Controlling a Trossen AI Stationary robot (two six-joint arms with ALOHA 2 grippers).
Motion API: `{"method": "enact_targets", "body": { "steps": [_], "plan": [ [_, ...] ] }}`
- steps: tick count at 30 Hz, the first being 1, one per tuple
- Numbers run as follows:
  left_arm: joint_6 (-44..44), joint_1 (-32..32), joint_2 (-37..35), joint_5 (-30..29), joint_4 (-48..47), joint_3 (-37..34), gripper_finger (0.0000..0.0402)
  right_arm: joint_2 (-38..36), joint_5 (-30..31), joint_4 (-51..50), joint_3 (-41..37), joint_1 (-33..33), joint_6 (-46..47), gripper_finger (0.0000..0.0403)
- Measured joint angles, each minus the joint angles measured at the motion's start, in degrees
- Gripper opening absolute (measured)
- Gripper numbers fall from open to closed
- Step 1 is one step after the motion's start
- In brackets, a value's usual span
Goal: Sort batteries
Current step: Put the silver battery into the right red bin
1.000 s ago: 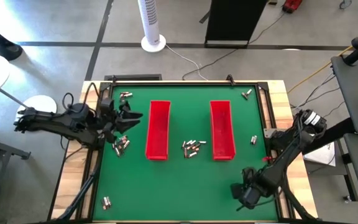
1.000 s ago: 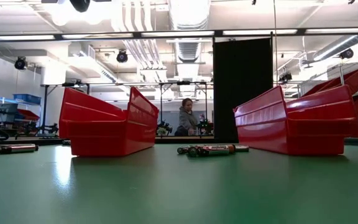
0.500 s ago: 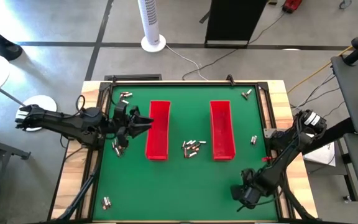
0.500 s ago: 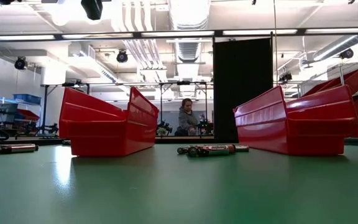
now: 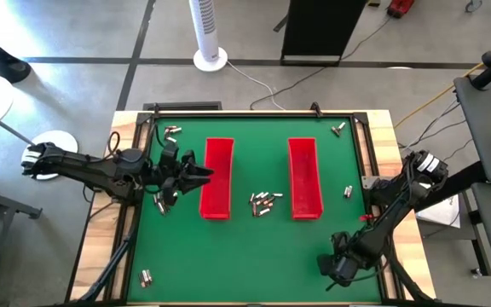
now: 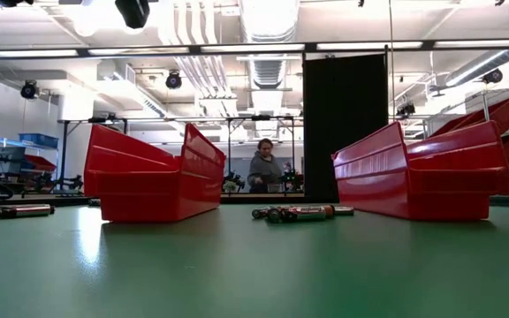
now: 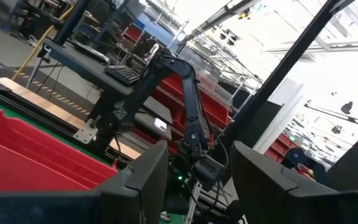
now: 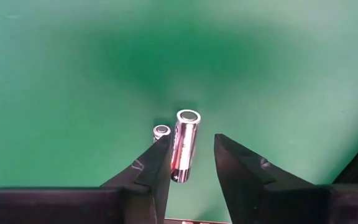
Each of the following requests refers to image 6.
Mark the black cabinet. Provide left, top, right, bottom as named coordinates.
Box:
left=302, top=52, right=390, bottom=202

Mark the black background workstation frame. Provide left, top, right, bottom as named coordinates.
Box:
left=57, top=115, right=305, bottom=195

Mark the grey equipment box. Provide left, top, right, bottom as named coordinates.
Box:
left=0, top=147, right=28, bottom=178

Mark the person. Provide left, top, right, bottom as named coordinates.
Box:
left=247, top=137, right=285, bottom=194

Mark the blue plastic crate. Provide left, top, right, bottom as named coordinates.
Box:
left=18, top=132, right=60, bottom=149

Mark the black overhead beam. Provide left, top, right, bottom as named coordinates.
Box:
left=0, top=39, right=509, bottom=59

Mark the red background bin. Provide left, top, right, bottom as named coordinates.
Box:
left=23, top=154, right=57, bottom=173

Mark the red plastic bin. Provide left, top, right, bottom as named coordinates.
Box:
left=82, top=122, right=227, bottom=223
left=331, top=119, right=509, bottom=222

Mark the black ceiling spotlight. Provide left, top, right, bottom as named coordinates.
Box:
left=164, top=70, right=184, bottom=91
left=482, top=68, right=505, bottom=86
left=396, top=102, right=417, bottom=118
left=19, top=79, right=40, bottom=101

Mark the chrome wire shelf rack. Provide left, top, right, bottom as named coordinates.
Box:
left=426, top=86, right=509, bottom=198

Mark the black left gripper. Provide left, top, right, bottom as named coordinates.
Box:
left=114, top=0, right=151, bottom=30

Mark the green table mat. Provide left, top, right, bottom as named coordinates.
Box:
left=0, top=201, right=509, bottom=318

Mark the silver ventilation duct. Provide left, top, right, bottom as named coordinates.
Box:
left=239, top=0, right=302, bottom=89

